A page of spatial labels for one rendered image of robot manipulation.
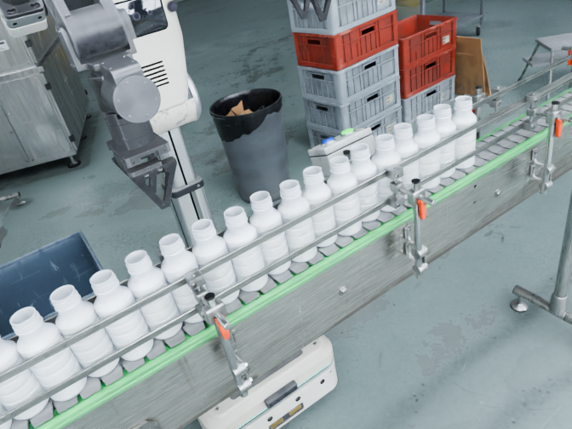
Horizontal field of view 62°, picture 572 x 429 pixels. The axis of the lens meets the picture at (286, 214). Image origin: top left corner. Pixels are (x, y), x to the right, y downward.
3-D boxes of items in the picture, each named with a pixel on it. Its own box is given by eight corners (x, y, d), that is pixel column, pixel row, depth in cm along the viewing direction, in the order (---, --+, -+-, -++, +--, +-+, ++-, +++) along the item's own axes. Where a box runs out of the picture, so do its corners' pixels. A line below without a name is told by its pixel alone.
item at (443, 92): (406, 127, 370) (405, 100, 358) (368, 117, 399) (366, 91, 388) (456, 100, 396) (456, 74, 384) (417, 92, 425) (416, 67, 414)
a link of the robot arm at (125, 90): (118, 6, 63) (52, 25, 59) (147, 8, 54) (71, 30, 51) (150, 94, 69) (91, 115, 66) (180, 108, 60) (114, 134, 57)
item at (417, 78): (405, 100, 358) (403, 71, 346) (366, 91, 388) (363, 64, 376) (456, 74, 384) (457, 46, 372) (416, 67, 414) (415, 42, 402)
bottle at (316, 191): (340, 231, 100) (330, 163, 92) (334, 249, 96) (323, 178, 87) (312, 231, 102) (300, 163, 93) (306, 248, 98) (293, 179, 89)
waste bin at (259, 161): (254, 217, 300) (230, 122, 265) (222, 193, 333) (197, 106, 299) (311, 188, 317) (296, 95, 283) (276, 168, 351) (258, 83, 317)
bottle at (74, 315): (117, 345, 84) (78, 274, 75) (124, 367, 79) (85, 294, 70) (82, 362, 82) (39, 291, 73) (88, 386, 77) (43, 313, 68)
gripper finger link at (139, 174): (149, 223, 68) (126, 164, 63) (134, 206, 74) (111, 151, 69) (191, 203, 71) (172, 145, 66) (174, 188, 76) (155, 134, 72)
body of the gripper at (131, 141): (129, 172, 64) (108, 121, 61) (110, 152, 72) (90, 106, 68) (173, 154, 67) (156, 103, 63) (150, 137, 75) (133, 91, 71)
